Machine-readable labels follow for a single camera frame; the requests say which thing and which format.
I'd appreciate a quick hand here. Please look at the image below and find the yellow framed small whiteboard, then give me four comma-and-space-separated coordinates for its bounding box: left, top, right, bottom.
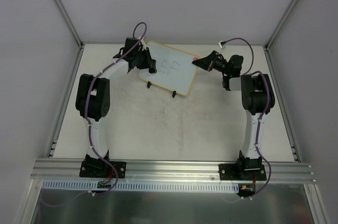
138, 41, 200, 96

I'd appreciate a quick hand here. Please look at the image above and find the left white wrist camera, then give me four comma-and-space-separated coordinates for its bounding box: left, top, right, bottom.
138, 36, 147, 50

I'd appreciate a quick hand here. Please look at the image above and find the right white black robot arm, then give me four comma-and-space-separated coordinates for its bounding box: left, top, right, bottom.
192, 51, 275, 181

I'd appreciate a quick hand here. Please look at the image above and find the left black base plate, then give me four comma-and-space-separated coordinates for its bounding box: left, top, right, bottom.
79, 159, 127, 179

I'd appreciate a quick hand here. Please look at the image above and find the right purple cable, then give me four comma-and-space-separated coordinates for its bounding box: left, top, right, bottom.
223, 38, 271, 200

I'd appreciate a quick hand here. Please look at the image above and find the aluminium mounting rail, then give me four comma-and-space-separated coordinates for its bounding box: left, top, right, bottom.
30, 158, 317, 184

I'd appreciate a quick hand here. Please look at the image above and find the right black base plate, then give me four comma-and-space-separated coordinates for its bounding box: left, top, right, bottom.
218, 163, 267, 181

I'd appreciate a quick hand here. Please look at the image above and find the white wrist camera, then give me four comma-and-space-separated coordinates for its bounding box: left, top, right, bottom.
218, 40, 227, 50
138, 36, 147, 50

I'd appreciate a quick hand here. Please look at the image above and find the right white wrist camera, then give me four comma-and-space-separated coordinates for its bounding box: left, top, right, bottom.
218, 40, 227, 50

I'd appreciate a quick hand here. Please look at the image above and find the white slotted cable duct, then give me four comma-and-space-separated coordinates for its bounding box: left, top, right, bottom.
42, 179, 239, 193

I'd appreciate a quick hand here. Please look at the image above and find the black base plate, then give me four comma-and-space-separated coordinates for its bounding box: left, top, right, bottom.
79, 159, 127, 179
218, 163, 267, 181

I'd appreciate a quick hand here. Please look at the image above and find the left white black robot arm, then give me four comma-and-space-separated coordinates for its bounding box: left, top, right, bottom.
76, 37, 157, 178

